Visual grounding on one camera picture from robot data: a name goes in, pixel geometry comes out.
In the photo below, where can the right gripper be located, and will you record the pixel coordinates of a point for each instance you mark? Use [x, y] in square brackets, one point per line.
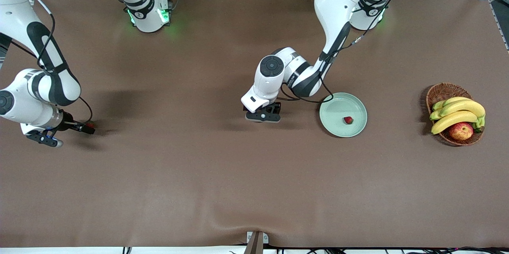
[68, 122]

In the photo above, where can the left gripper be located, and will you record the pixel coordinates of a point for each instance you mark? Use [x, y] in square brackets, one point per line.
[273, 107]

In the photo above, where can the red strawberry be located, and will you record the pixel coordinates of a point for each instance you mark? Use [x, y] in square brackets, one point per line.
[91, 124]
[348, 120]

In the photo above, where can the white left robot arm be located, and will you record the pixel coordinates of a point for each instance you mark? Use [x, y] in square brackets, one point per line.
[338, 3]

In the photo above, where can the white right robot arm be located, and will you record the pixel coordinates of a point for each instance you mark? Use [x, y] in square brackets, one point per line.
[12, 11]

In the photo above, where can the light green plate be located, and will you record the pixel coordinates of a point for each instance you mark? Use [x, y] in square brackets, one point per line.
[338, 125]

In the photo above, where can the brown table mat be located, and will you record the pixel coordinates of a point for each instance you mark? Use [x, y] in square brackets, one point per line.
[238, 190]

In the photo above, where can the brown wicker basket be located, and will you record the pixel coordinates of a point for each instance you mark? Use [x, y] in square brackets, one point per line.
[443, 92]

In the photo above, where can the small greenish yellow banana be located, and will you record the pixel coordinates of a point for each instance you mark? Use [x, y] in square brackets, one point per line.
[451, 101]

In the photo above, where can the red apple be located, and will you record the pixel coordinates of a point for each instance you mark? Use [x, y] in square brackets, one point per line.
[461, 131]

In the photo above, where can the large yellow banana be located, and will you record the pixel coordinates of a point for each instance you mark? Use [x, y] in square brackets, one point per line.
[465, 107]

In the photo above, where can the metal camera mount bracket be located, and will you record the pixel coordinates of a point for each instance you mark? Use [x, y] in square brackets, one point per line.
[256, 243]

